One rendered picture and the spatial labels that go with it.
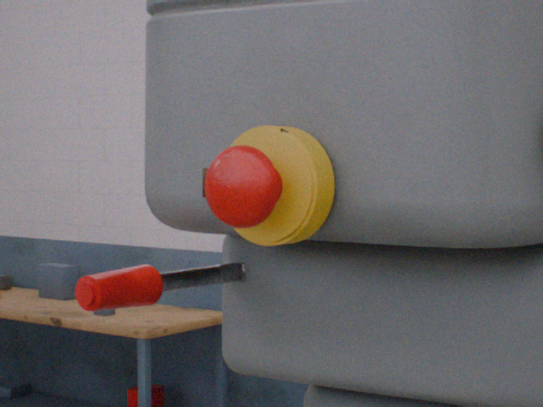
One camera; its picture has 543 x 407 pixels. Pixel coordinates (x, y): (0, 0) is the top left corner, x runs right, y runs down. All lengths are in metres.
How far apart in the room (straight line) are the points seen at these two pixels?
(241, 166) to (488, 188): 0.12
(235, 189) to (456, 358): 0.18
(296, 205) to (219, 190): 0.04
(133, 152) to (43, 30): 1.11
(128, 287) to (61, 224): 6.36
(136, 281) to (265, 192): 0.12
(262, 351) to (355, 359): 0.07
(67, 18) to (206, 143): 6.38
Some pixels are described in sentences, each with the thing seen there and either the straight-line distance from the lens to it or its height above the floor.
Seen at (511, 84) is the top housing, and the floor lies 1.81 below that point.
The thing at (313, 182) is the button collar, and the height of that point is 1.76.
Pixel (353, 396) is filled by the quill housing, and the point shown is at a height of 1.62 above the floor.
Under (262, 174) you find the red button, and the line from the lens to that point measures 0.51.
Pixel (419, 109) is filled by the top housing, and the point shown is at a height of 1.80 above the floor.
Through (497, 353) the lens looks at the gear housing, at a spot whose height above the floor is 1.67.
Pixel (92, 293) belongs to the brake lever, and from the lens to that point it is 0.59.
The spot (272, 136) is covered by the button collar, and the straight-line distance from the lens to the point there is 0.54.
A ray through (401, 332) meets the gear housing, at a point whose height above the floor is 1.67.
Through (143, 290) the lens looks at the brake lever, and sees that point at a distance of 0.61.
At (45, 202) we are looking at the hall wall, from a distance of 7.05.
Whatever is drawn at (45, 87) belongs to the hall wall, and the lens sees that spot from 7.06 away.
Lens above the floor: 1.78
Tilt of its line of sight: 3 degrees down
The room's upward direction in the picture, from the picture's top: straight up
